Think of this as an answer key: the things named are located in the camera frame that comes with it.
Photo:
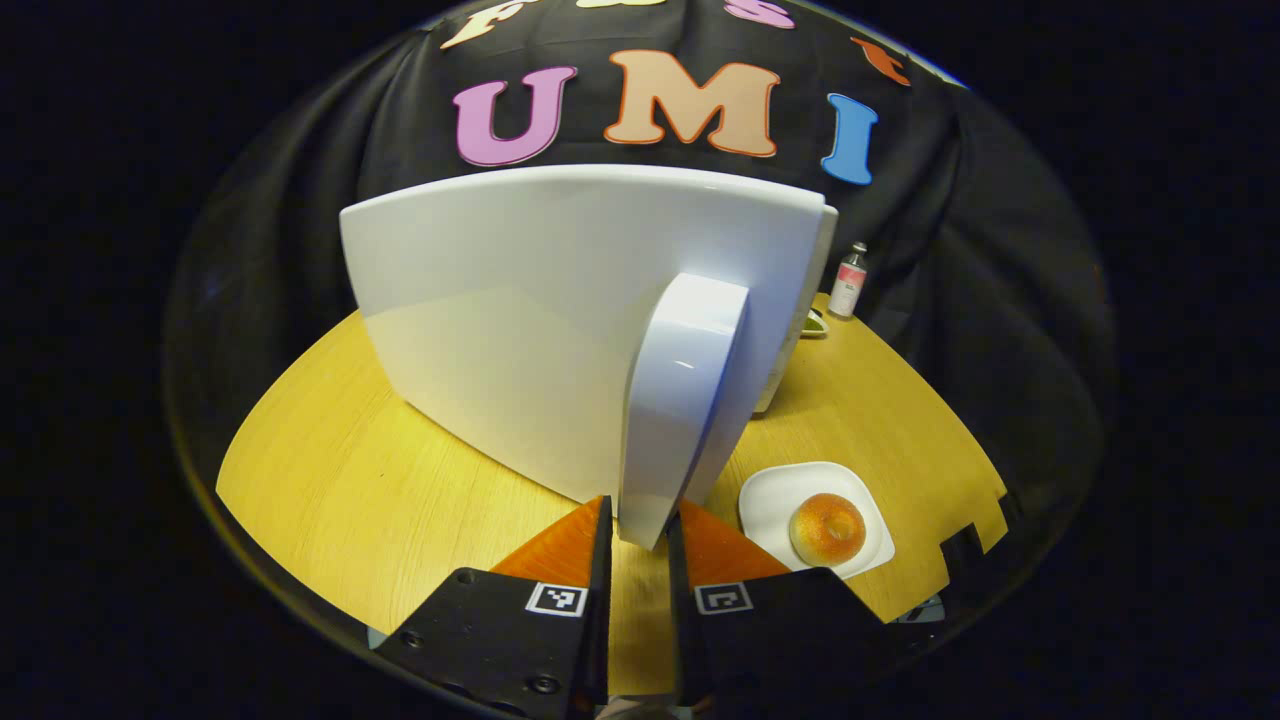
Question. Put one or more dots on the small bottle with pink label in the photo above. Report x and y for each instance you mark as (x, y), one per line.
(848, 290)

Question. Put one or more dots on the white square plate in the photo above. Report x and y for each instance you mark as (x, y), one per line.
(770, 500)

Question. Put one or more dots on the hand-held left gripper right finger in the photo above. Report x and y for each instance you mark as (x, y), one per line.
(680, 600)

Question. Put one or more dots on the golden bagel bread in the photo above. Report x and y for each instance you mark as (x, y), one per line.
(828, 530)

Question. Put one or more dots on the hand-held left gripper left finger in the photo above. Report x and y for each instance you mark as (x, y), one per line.
(600, 600)

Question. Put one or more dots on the white divided dish with beans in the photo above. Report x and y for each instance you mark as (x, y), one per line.
(815, 323)

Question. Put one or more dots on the white microwave oven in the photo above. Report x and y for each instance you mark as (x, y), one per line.
(500, 300)

